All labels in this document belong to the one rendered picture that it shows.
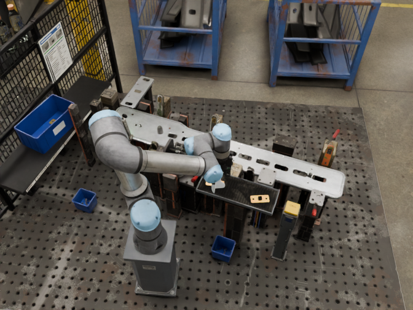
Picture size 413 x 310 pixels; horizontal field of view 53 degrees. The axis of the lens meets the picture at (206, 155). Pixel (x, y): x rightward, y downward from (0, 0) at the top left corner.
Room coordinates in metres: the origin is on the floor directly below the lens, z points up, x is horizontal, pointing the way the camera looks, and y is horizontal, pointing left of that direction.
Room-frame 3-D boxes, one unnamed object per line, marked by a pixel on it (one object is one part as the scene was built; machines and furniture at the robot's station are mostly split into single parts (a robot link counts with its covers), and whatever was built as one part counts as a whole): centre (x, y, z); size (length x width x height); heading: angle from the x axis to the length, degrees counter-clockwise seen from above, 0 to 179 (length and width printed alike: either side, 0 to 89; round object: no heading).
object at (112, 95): (1.89, 0.59, 0.88); 0.08 x 0.08 x 0.36; 69
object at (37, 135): (1.60, 0.88, 1.09); 0.30 x 0.17 x 0.13; 152
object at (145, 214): (0.90, 0.25, 1.27); 0.13 x 0.12 x 0.14; 20
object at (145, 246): (0.89, 0.25, 1.15); 0.15 x 0.15 x 0.10
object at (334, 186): (1.51, -0.07, 1.00); 1.38 x 0.22 x 0.02; 69
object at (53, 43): (1.96, 0.87, 1.30); 0.23 x 0.02 x 0.31; 159
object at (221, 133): (1.15, -0.06, 1.49); 0.09 x 0.08 x 0.11; 110
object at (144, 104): (1.88, 0.39, 0.84); 0.11 x 0.10 x 0.28; 159
